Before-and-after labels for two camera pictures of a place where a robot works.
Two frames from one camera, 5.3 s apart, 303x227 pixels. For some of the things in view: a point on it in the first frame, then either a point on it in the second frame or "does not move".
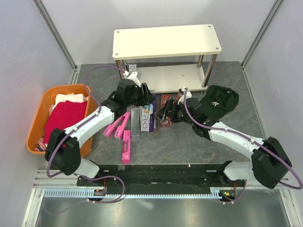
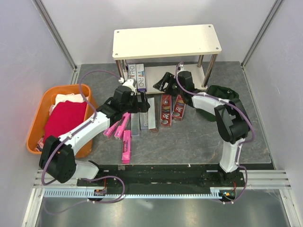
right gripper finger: (162, 113) → (167, 82)
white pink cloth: (75, 98) does not move
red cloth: (64, 115) does not move
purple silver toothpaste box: (148, 116) → (141, 79)
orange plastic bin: (37, 130) does not move
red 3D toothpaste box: (166, 122) does not move
